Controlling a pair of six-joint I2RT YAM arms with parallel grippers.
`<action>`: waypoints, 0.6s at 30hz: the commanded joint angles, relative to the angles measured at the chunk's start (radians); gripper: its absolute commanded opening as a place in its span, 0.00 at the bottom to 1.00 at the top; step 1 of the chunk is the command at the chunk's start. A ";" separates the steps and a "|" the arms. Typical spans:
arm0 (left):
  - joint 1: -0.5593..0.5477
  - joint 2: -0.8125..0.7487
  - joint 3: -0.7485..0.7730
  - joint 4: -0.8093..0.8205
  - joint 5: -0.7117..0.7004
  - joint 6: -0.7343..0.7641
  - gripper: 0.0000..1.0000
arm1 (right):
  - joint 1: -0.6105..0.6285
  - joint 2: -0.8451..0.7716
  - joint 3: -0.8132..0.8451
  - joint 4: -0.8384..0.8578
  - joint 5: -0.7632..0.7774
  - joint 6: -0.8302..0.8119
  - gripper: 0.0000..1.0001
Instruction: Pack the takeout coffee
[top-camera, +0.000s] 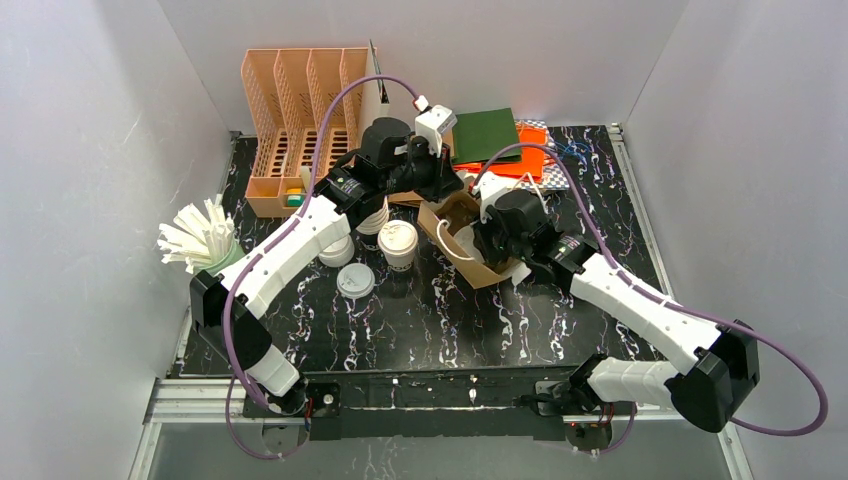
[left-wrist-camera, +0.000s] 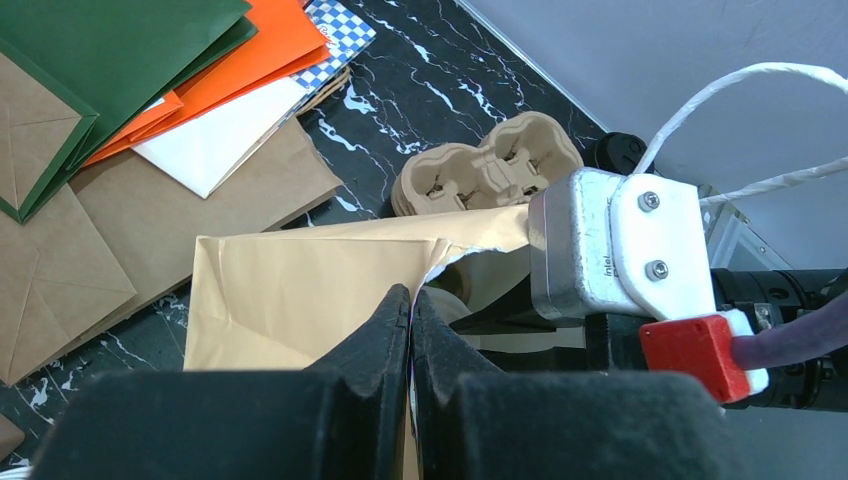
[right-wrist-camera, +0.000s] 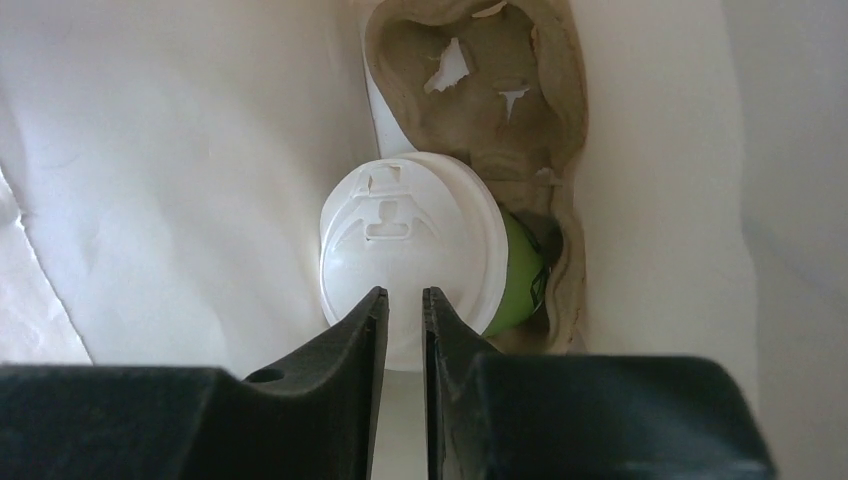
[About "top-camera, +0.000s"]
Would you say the stack of paper cups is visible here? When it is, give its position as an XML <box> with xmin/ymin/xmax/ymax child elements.
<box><xmin>356</xmin><ymin>198</ymin><xmax>390</xmax><ymax>251</ymax></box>

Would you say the tan paper bag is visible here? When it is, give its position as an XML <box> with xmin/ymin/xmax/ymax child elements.
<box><xmin>417</xmin><ymin>173</ymin><xmax>531</xmax><ymax>289</ymax></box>

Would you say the single white lid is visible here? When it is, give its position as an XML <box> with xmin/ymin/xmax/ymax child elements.
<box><xmin>378</xmin><ymin>220</ymin><xmax>418</xmax><ymax>256</ymax></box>

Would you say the single paper cup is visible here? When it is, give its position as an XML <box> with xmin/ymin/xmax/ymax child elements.
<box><xmin>377</xmin><ymin>220</ymin><xmax>418</xmax><ymax>272</ymax></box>

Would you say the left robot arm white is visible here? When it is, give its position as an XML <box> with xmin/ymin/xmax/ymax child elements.
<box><xmin>189</xmin><ymin>112</ymin><xmax>464</xmax><ymax>415</ymax></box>

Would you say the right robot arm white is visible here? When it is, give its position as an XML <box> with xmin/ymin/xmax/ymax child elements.
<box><xmin>473</xmin><ymin>189</ymin><xmax>759</xmax><ymax>433</ymax></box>

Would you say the brown kraft paper bag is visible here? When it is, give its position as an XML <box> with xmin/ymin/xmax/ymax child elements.
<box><xmin>387</xmin><ymin>192</ymin><xmax>425</xmax><ymax>208</ymax></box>

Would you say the white folder in organizer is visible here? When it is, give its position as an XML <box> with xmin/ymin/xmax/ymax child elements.
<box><xmin>358</xmin><ymin>40</ymin><xmax>390</xmax><ymax>134</ymax></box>

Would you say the dark green paper bag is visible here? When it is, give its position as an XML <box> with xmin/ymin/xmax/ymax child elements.
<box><xmin>452</xmin><ymin>107</ymin><xmax>519</xmax><ymax>165</ymax></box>

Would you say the orange paper bag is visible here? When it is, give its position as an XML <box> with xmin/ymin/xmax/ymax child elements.
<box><xmin>453</xmin><ymin>133</ymin><xmax>547</xmax><ymax>179</ymax></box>

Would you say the green yellow small item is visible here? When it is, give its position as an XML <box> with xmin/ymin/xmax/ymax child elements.
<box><xmin>285</xmin><ymin>188</ymin><xmax>306</xmax><ymax>208</ymax></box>

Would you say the stack of white lids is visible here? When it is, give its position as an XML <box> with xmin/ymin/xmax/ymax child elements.
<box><xmin>318</xmin><ymin>235</ymin><xmax>355</xmax><ymax>268</ymax></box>

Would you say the pink desk file organizer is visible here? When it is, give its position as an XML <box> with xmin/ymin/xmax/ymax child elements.
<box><xmin>241</xmin><ymin>47</ymin><xmax>377</xmax><ymax>218</ymax></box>

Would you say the loose white lid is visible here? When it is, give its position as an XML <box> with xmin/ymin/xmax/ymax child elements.
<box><xmin>336</xmin><ymin>263</ymin><xmax>375</xmax><ymax>300</ymax></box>

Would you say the green cup holder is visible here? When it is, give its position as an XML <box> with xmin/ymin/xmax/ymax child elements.
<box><xmin>195</xmin><ymin>241</ymin><xmax>245</xmax><ymax>277</ymax></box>

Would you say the white wrapped straws bundle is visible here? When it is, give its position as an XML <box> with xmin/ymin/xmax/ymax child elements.
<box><xmin>156</xmin><ymin>194</ymin><xmax>239</xmax><ymax>274</ymax></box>

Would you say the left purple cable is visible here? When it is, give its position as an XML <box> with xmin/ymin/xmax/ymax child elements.
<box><xmin>221</xmin><ymin>74</ymin><xmax>425</xmax><ymax>462</ymax></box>

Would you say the purple cable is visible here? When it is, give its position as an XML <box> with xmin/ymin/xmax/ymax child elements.
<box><xmin>221</xmin><ymin>74</ymin><xmax>425</xmax><ymax>462</ymax></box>
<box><xmin>471</xmin><ymin>142</ymin><xmax>829</xmax><ymax>458</ymax></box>

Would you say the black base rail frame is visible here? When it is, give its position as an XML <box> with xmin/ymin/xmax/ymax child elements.
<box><xmin>142</xmin><ymin>360</ymin><xmax>750</xmax><ymax>480</ymax></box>

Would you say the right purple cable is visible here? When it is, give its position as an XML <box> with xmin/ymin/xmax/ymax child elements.
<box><xmin>471</xmin><ymin>142</ymin><xmax>829</xmax><ymax>458</ymax></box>

